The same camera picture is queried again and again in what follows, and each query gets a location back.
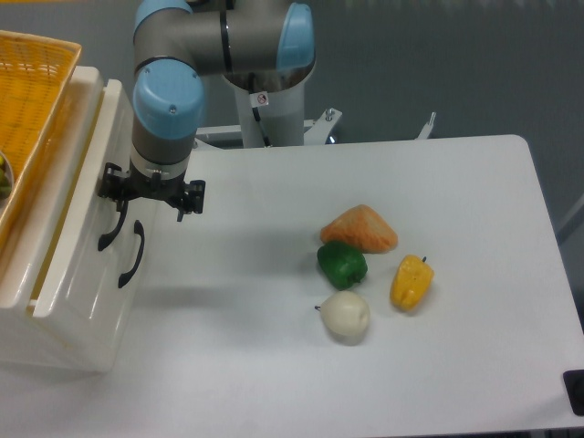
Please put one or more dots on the black bottom drawer handle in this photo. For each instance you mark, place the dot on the black bottom drawer handle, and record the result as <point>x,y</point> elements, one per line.
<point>137,251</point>

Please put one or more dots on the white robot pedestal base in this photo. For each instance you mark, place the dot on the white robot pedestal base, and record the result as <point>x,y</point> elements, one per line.
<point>271,109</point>

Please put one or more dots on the white drawer cabinet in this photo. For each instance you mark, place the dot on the white drawer cabinet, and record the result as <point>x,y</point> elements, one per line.
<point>27,254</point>

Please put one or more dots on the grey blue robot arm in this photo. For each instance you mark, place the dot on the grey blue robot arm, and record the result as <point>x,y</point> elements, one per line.
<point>266,48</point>

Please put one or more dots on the black drawer handle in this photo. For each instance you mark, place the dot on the black drawer handle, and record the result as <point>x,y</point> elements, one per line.
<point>137,251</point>
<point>108,238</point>

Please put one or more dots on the white drawer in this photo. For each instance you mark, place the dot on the white drawer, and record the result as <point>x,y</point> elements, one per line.
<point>83,280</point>
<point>118,258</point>

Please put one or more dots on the white pear toy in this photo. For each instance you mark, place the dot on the white pear toy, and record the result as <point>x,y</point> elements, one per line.
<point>346,316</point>

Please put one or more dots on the bowl of green fruit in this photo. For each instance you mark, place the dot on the bowl of green fruit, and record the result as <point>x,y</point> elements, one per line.
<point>7,178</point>

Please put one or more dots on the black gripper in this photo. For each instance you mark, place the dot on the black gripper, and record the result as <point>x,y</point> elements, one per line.
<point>123,186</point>

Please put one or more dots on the black device at table edge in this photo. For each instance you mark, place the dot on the black device at table edge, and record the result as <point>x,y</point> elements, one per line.
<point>574,383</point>

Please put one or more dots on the black top drawer handle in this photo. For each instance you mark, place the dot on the black top drawer handle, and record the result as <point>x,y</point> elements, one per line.
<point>108,238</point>

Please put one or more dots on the yellow woven basket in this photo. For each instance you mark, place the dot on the yellow woven basket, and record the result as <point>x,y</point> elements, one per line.
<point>35,72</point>

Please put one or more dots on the green bell pepper toy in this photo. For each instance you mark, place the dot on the green bell pepper toy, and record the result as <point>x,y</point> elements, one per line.
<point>342,264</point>

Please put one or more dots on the yellow bell pepper toy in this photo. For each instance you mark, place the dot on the yellow bell pepper toy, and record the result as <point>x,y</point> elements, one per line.
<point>411,282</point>

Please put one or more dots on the orange salmon fillet toy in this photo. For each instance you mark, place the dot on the orange salmon fillet toy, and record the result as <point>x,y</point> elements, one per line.
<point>363,228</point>

